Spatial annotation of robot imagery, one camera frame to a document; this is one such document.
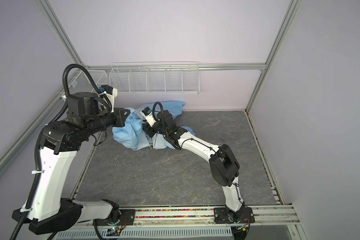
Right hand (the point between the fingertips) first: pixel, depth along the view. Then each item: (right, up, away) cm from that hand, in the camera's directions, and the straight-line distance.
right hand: (141, 123), depth 79 cm
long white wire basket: (+19, +33, +26) cm, 46 cm away
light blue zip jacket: (0, -5, -14) cm, 15 cm away
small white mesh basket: (-42, +28, +16) cm, 53 cm away
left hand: (+1, +4, -19) cm, 20 cm away
